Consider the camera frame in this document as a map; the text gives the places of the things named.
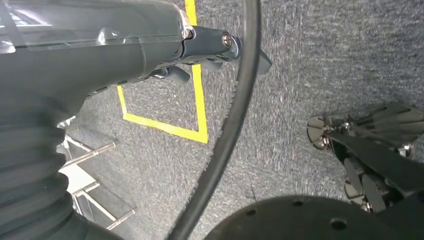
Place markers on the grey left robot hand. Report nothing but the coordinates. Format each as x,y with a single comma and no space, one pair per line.
82,59

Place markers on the stainless steel workbench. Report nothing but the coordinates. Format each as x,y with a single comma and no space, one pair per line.
96,151

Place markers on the yellow floor tape square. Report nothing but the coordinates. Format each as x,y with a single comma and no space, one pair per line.
198,99

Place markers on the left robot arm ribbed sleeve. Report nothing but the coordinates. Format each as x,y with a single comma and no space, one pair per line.
30,172

